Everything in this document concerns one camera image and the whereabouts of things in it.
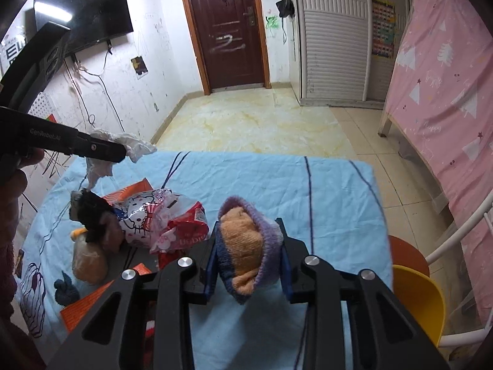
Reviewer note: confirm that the colourful wall poster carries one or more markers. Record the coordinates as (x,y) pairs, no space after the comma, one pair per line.
(384,23)

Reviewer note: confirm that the black and white sock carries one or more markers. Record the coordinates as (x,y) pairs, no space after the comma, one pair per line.
(98,218)

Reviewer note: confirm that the wall mounted black television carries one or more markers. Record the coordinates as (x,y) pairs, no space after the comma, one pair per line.
(90,21)

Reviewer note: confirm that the light blue bed sheet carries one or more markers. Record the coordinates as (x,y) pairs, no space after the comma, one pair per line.
(332,205)

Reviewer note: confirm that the pink bed curtain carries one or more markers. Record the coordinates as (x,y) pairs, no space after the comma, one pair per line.
(440,98)

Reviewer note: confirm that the orange round stool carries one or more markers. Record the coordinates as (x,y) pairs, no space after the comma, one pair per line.
(405,254)

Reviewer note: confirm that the blue crumpled cloth ball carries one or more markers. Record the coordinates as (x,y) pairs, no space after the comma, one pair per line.
(65,291)

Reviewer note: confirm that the orange cardboard box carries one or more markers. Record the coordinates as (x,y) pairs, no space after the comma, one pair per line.
(73,314)

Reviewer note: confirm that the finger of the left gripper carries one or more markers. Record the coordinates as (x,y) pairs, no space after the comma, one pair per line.
(90,147)

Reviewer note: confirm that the left hand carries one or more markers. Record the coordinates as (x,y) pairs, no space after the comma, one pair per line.
(10,192)

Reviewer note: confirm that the white tissue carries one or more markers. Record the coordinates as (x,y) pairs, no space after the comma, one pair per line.
(135,149)

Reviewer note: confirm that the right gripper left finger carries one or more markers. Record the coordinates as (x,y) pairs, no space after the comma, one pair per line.
(112,333)

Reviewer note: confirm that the dark brown door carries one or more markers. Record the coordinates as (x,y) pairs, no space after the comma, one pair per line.
(229,41)

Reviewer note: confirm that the white louvered wardrobe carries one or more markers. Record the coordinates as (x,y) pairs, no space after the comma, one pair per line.
(332,62)

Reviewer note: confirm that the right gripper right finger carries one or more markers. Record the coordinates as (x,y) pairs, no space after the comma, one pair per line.
(352,320)

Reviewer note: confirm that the purple orange sock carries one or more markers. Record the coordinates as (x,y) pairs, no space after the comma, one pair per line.
(248,248)

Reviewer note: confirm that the Hello Kitty snack wrapper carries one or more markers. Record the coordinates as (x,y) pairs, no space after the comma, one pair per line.
(162,221)

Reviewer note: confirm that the yellow round stool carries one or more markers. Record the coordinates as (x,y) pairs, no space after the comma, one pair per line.
(423,299)

